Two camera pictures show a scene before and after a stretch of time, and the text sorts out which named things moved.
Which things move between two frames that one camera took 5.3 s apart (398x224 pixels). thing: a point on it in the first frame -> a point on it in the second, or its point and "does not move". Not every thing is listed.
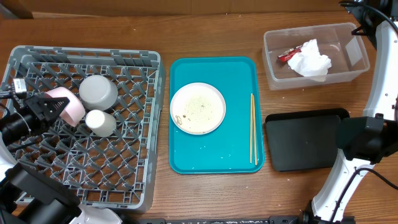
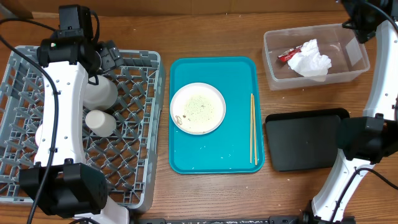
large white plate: [198, 108] does not move
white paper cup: [102, 124] does not move
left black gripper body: [22, 124] -> [110, 58]
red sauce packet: [285, 56] does not move
